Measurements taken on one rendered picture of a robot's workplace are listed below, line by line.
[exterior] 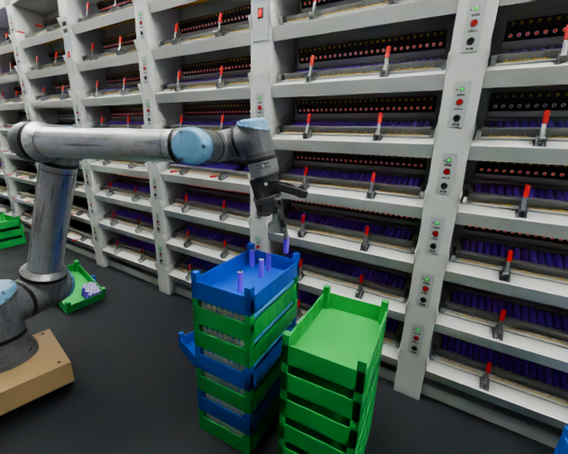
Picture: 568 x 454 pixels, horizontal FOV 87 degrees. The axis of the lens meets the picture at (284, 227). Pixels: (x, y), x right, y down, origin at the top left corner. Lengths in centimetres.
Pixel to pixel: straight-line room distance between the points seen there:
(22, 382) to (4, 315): 23
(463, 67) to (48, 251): 149
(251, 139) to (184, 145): 19
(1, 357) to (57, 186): 61
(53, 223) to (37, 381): 53
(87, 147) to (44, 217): 44
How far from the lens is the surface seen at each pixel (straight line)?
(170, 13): 193
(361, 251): 116
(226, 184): 142
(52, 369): 138
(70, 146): 102
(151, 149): 86
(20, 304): 143
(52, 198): 131
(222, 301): 85
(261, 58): 132
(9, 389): 138
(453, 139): 105
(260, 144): 88
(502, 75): 107
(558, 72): 108
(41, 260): 143
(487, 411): 142
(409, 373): 133
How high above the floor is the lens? 92
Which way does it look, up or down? 16 degrees down
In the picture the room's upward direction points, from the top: 2 degrees clockwise
